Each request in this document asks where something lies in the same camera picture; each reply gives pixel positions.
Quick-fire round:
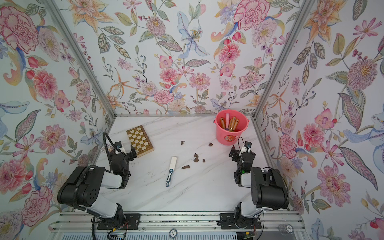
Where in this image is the white blue cleaning brush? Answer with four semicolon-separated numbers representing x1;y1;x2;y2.
166;156;178;188

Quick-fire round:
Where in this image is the aluminium front rail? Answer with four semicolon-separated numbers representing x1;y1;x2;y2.
49;211;309;240

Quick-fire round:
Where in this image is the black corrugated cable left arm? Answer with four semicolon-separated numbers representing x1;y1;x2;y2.
71;131;121;211

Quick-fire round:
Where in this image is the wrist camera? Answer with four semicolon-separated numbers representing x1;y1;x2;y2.
114;142;126;154
241;141;252;153

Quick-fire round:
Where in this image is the purple trowel pink handle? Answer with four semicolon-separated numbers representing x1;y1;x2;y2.
225;113;231;131

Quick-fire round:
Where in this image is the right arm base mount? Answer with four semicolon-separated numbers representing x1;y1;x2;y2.
217;212;262;230

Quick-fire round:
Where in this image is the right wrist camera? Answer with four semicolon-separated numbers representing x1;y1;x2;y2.
241;141;252;153

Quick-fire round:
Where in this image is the green trowel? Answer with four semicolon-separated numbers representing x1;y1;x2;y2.
231;118;240;132

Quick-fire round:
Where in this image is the wooden chessboard box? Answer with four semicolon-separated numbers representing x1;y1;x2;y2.
126;125;155;158

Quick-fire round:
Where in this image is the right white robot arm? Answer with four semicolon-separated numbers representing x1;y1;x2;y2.
229;146;289;220

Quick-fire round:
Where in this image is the green hand fork wooden handle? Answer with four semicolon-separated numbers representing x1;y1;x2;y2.
229;117;236;132

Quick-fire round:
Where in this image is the yellow trowel wooden handle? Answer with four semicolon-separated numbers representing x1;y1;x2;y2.
220;118;226;130

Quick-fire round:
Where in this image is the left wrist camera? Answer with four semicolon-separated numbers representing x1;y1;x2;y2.
114;142;126;154

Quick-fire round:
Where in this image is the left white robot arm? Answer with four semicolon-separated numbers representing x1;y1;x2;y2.
57;146;137;222

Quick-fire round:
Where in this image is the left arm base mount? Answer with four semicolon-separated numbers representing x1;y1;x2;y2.
97;213;141;230

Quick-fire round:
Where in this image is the small card box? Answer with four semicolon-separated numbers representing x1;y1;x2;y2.
101;144;115;153

